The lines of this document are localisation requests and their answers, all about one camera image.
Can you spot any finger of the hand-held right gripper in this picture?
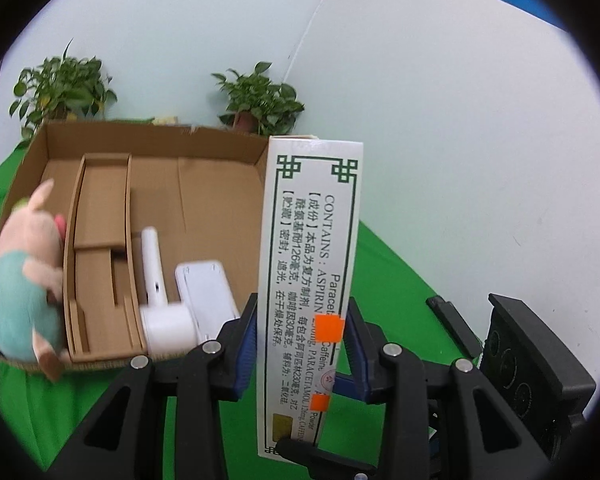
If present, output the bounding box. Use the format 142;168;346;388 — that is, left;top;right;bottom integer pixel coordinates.
426;296;483;358

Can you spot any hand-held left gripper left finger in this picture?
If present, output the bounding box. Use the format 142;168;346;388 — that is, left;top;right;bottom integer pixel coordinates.
45;292;261;480

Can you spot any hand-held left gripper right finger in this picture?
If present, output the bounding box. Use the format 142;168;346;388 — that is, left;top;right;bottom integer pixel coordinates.
344;297;553;480

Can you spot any white device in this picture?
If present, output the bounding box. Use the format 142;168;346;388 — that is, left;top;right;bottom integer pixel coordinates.
174;259;241;343

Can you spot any white hair dryer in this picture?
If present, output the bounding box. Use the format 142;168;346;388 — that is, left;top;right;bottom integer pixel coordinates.
139;227;201;358

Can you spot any white green medicine box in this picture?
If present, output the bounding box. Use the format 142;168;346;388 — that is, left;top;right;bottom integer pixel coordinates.
256;135;365;461

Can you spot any large cardboard box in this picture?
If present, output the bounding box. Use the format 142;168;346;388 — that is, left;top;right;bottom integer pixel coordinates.
0;120;273;373

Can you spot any cardboard divider insert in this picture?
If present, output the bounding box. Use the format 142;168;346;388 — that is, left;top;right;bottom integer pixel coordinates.
62;152;148;356

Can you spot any pink plush pig toy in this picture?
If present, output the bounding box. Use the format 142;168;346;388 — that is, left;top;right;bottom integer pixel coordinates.
0;180;73;383

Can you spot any green tablecloth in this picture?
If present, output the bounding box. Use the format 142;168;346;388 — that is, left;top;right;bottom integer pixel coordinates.
0;119;486;480

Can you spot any potted plant with brown pot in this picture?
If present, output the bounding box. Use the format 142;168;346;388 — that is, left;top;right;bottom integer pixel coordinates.
211;61;306;136

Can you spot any bushy potted plant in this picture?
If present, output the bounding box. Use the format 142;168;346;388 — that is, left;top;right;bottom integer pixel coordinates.
9;40;118;141

